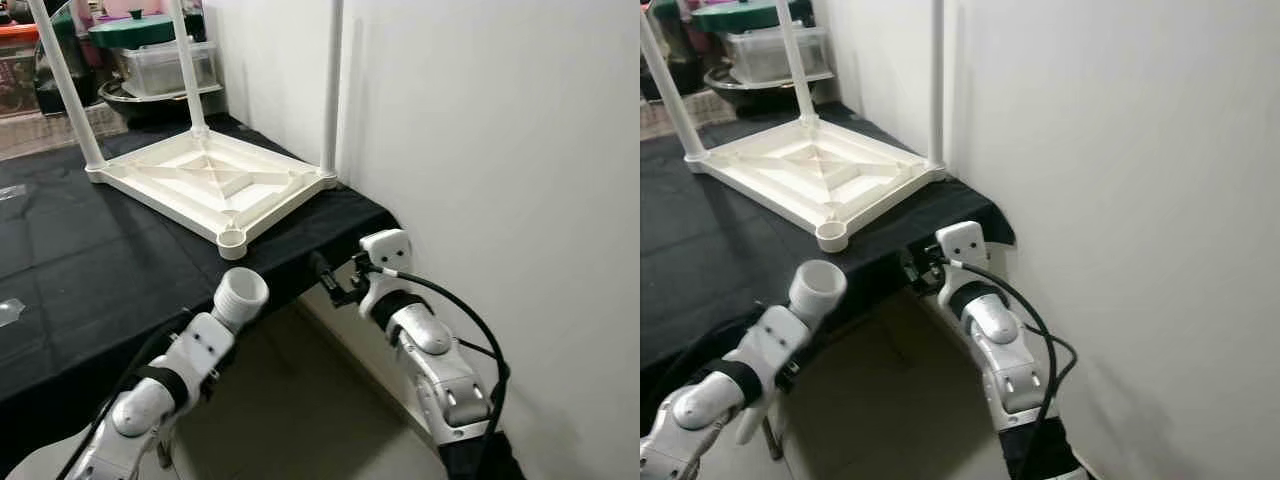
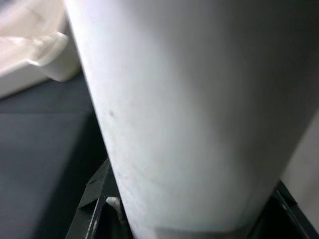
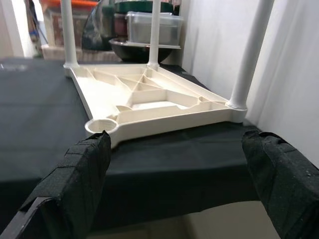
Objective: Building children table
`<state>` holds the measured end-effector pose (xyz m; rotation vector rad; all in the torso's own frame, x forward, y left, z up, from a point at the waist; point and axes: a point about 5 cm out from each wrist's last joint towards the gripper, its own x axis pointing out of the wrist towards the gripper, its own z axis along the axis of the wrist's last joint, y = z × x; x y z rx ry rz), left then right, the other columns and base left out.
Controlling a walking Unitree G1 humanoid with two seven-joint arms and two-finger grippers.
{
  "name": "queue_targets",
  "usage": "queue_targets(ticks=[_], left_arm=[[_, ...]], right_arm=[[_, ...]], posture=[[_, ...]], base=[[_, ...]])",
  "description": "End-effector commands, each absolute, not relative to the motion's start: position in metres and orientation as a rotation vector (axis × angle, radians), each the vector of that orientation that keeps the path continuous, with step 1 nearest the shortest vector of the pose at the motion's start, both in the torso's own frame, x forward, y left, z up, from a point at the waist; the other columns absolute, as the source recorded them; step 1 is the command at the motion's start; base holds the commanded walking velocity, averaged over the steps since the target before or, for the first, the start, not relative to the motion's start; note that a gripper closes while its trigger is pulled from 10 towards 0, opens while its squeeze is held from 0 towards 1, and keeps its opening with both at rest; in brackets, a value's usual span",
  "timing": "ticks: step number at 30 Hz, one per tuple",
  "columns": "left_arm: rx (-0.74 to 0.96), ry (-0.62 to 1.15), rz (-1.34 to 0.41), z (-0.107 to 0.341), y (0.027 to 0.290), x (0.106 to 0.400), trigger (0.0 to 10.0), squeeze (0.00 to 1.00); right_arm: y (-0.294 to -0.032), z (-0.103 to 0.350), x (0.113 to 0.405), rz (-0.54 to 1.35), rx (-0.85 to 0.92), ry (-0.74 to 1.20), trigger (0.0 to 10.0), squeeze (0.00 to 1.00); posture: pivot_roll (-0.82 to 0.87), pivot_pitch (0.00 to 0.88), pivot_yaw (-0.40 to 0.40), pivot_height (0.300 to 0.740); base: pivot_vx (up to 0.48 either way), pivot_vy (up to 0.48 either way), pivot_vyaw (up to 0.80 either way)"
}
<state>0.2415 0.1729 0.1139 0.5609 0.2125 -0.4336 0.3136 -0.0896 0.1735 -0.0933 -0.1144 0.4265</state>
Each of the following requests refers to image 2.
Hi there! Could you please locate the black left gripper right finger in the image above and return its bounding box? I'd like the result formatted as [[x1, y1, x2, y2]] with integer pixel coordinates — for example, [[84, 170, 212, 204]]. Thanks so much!
[[254, 178, 319, 239]]

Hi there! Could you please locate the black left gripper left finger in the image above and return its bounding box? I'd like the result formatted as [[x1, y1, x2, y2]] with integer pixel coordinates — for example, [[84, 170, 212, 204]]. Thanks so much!
[[66, 158, 136, 239]]

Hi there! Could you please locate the white plastic table leg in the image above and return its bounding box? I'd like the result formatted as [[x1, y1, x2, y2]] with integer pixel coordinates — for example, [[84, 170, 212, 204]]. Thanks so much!
[[63, 0, 319, 239]]

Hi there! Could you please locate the white plastic table top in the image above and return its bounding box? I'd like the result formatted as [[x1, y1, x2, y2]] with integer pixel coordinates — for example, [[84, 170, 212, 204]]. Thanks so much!
[[0, 0, 82, 100]]

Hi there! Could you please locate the black table cloth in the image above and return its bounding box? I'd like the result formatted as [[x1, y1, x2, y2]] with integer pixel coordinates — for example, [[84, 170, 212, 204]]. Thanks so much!
[[0, 72, 114, 239]]

